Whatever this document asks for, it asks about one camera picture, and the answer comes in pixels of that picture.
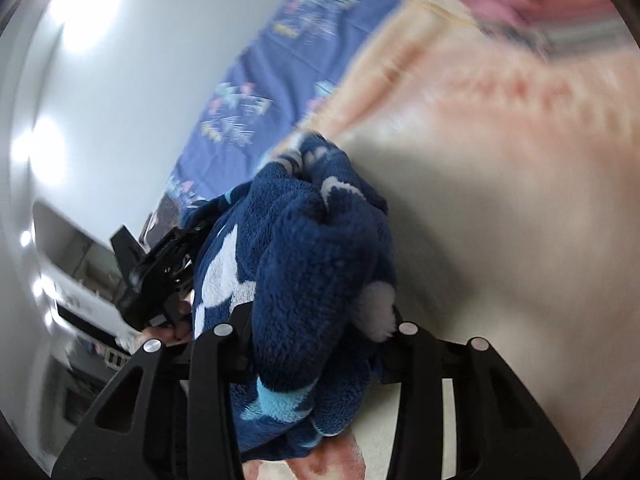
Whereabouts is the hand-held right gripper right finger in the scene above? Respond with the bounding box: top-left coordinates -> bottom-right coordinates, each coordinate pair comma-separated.
379,309 -> 581,480

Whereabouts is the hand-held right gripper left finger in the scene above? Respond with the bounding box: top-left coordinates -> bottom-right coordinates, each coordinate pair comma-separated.
52,304 -> 252,480

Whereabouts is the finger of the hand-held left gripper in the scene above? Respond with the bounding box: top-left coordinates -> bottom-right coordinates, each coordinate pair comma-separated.
169,214 -> 217,262

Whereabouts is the navy star-print fleece pajama top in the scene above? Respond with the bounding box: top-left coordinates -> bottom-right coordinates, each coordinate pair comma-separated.
180,132 -> 399,461

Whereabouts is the person's left hand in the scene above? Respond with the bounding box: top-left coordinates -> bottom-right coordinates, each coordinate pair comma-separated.
141,300 -> 195,347

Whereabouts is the white cabinet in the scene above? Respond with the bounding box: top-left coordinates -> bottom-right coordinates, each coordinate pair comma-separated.
30,200 -> 151,356

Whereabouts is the blue tree-print bedding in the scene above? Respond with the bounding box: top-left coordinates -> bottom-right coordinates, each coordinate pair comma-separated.
162,0 -> 407,207

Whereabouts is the peach printed blanket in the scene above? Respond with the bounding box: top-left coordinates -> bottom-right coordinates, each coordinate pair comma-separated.
240,0 -> 640,480

